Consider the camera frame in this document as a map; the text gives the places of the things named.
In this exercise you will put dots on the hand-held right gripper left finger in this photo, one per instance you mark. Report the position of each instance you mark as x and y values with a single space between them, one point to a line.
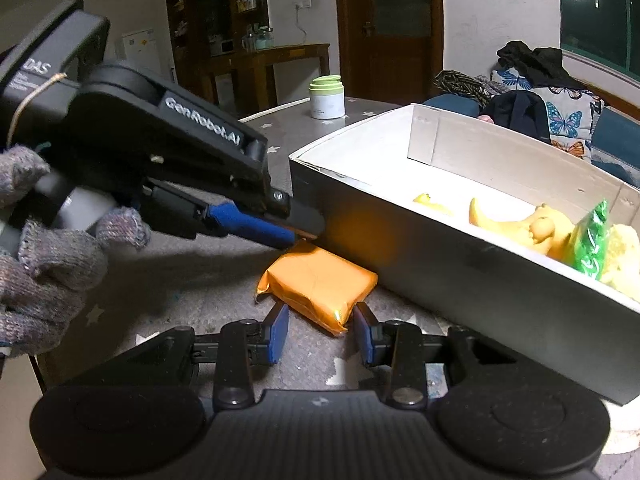
280 332

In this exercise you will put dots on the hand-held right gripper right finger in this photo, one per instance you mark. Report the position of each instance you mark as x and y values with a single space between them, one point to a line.
363 337

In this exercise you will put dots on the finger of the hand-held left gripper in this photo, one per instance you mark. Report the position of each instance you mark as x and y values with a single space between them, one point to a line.
300 217
250 222

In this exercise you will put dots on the orange packet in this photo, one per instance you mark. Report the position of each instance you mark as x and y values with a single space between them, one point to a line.
315 280

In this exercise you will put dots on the white cardboard box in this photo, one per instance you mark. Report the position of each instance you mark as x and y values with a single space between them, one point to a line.
450 280

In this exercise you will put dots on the orange duck toy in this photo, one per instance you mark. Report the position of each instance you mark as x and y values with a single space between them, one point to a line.
520 232

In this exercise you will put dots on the green packet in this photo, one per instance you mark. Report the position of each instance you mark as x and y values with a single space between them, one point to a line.
592 240

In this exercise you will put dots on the yellow plush chick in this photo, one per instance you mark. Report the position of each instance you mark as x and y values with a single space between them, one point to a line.
622 255

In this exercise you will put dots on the person's left hand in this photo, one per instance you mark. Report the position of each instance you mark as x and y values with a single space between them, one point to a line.
45 275

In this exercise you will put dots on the white appliance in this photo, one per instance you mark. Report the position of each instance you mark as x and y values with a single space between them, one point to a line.
141 52

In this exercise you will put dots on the white jar with green lid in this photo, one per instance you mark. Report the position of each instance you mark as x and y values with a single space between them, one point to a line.
326 100

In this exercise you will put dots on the dark wooden shelf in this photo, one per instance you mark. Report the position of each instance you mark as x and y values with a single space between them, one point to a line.
200 10

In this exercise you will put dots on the wooden side table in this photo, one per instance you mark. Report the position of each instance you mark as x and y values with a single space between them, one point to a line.
280 52

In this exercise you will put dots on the brown wooden door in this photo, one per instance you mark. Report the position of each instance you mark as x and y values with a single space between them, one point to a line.
390 60

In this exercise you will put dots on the striped cloth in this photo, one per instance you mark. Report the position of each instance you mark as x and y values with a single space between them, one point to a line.
460 85

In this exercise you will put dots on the black garment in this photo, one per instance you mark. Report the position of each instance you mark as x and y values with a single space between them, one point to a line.
517 115

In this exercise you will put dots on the butterfly print pillow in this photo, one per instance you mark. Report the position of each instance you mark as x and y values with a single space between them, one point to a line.
565 115

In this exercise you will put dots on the black crumpled clothes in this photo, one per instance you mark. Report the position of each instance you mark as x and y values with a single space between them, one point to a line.
542 65

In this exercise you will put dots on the blue sofa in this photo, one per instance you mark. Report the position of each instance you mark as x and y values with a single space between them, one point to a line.
615 135

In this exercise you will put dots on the dark window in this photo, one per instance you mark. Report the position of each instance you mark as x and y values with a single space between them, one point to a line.
605 10

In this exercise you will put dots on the white wall socket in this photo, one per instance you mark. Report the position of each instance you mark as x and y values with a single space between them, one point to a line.
303 4

